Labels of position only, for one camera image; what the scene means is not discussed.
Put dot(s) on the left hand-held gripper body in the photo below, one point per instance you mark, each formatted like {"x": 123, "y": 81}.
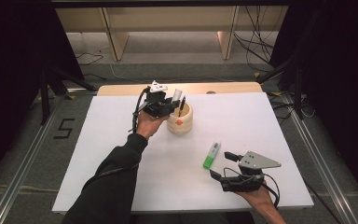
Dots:
{"x": 157, "y": 104}

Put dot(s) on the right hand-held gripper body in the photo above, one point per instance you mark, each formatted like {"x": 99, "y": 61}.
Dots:
{"x": 242, "y": 183}

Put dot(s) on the black pen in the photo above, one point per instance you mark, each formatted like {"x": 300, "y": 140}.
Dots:
{"x": 182, "y": 107}

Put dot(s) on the white translucent stick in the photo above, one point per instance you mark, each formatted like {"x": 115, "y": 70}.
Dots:
{"x": 176, "y": 95}

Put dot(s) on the green highlighter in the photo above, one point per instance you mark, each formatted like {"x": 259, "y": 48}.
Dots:
{"x": 209, "y": 160}

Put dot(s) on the cream ringed pen holder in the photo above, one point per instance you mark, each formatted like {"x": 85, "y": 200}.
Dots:
{"x": 180, "y": 124}

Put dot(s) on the person's left hand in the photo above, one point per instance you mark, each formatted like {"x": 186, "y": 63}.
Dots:
{"x": 147, "y": 124}

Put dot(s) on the person's right hand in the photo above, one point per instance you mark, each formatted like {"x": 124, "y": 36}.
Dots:
{"x": 261, "y": 199}

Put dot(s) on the light wooden bench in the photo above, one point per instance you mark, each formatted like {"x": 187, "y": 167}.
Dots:
{"x": 167, "y": 18}

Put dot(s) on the black tripod stand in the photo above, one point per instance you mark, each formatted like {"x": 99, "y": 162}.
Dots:
{"x": 297, "y": 90}
{"x": 45, "y": 93}

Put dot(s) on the black curtain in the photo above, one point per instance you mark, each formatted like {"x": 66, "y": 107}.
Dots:
{"x": 15, "y": 62}
{"x": 338, "y": 62}

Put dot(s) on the aluminium floor rail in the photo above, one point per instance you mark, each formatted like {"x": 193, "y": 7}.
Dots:
{"x": 21, "y": 168}
{"x": 320, "y": 161}

